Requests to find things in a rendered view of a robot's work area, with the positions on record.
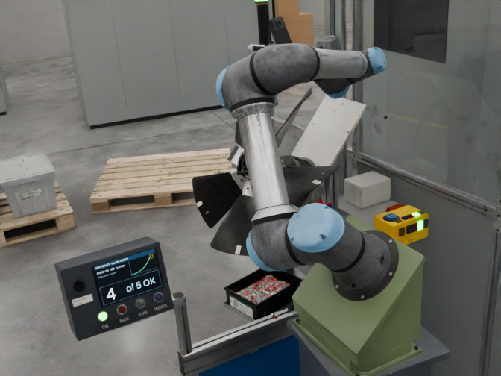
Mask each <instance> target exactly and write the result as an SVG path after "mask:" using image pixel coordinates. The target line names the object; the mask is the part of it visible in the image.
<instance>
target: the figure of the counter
mask: <svg viewBox="0 0 501 376"><path fill-rule="evenodd" d="M99 291H100V294H101V300H102V303H103V306H106V305H108V304H112V303H115V302H117V301H121V300H122V295H121V292H120V289H119V282H115V283H112V284H109V285H106V286H102V287H99Z"/></svg>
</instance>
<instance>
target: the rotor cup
mask: <svg viewBox="0 0 501 376"><path fill-rule="evenodd" d="M245 161H246V159H245V153H244V152H242V154H241V155H240V157H239V159H238V162H237V165H236V170H237V172H238V173H239V174H240V175H241V176H242V177H244V178H247V177H245V176H246V175H247V176H248V177H249V175H248V168H247V164H246V162H245ZM247 179H248V180H250V179H249V178H247Z"/></svg>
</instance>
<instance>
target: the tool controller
mask: <svg viewBox="0 0 501 376"><path fill-rule="evenodd" d="M54 266H55V269H56V273H57V277H58V280H59V284H60V289H61V292H62V296H63V300H64V304H65V307H66V312H67V316H68V319H69V324H70V327H71V330H72V332H73V334H74V335H75V337H76V339H77V340H78V341H81V340H84V339H88V338H90V337H92V336H96V335H99V334H101V333H104V332H107V331H109V330H113V329H116V328H120V327H121V326H125V325H128V324H130V323H133V322H136V321H139V320H141V319H146V318H148V317H150V316H153V315H156V314H158V313H162V312H165V311H167V310H170V309H173V308H174V304H173V301H172V296H171V290H170V287H169V283H168V278H167V274H166V268H165V264H164V261H163V255H162V251H161V247H160V243H159V242H158V241H156V240H155V239H152V238H150V237H148V236H146V237H143V238H140V239H135V240H132V241H130V242H125V243H122V244H119V245H114V246H112V247H109V248H104V249H101V250H98V251H94V252H91V253H88V254H83V255H81V256H78V257H73V258H70V259H68V260H63V261H60V262H57V263H55V264H54ZM115 282H119V289H120V292H121V295H122V300H121V301H117V302H115V303H112V304H108V305H106V306H103V303H102V300H101V294H100V291H99V287H102V286H106V285H109V284H112V283H115ZM157 292H161V293H162V294H163V300H162V301H161V302H156V301H155V300H154V294H155V293H157ZM139 298H143V299H144V300H145V306H144V307H143V308H137V307H136V305H135V303H136V300H137V299H139ZM120 304H124V305H125V306H126V307H127V312H126V313H125V314H124V315H119V314H118V313H117V311H116V309H117V307H118V306H119V305H120ZM101 311H106V312H107V314H108V318H107V320H105V321H103V322H102V321H99V320H98V313H99V312H101Z"/></svg>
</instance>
